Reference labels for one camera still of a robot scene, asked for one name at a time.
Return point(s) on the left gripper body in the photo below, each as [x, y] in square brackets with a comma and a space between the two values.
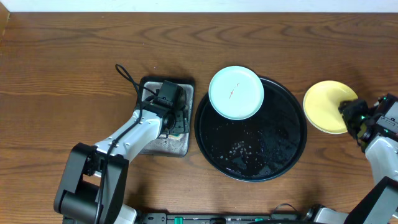
[181, 125]

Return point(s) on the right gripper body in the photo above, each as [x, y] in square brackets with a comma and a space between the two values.
[356, 116]

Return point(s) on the green yellow sponge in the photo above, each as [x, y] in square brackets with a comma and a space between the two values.
[175, 136]

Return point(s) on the yellow plate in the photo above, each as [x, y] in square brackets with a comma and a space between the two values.
[321, 102]

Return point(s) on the light blue streaked plate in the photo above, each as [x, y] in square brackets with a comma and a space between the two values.
[236, 92]

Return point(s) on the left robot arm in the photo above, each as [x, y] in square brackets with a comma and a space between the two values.
[94, 180]

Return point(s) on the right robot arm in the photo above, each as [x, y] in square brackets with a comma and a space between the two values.
[375, 131]

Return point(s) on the black rectangular soapy tray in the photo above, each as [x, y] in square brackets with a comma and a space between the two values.
[163, 146]

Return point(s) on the black round serving tray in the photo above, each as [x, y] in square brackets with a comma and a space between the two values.
[259, 148]

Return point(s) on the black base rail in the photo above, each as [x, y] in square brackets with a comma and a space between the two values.
[234, 218]

